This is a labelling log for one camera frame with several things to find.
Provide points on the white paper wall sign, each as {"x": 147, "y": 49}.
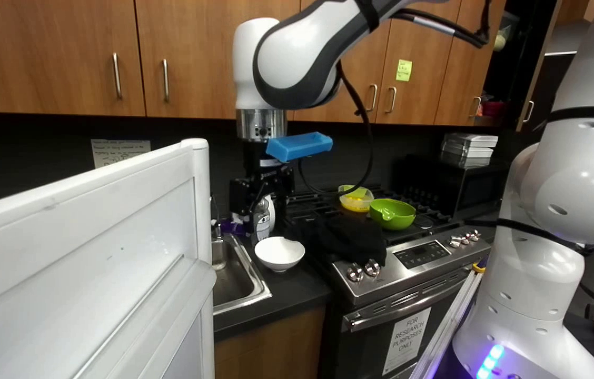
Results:
{"x": 121, "y": 153}

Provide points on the white foreground panel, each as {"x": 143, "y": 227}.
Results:
{"x": 78, "y": 267}

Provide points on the wooden lower cabinet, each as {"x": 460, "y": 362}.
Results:
{"x": 271, "y": 348}

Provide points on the yellow lidded food container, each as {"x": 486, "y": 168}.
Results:
{"x": 355, "y": 201}

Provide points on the wooden upper cabinets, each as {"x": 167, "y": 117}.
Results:
{"x": 51, "y": 49}

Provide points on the green bowl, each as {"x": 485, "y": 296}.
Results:
{"x": 393, "y": 214}

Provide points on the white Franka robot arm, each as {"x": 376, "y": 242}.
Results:
{"x": 563, "y": 212}

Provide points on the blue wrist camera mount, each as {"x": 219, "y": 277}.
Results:
{"x": 299, "y": 147}

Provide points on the silver stove knob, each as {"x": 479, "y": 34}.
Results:
{"x": 356, "y": 275}
{"x": 373, "y": 269}

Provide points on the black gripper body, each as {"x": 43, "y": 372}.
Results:
{"x": 264, "y": 166}

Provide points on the white stove label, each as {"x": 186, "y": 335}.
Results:
{"x": 407, "y": 342}

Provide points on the stainless steel stove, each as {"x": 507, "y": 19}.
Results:
{"x": 394, "y": 302}

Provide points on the stainless steel sink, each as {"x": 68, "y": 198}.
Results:
{"x": 237, "y": 277}

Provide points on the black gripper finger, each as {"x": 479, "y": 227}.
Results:
{"x": 243, "y": 201}
{"x": 283, "y": 197}

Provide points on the yellow sticky note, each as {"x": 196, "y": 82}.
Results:
{"x": 403, "y": 71}

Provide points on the white bowl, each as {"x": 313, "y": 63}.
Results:
{"x": 278, "y": 254}

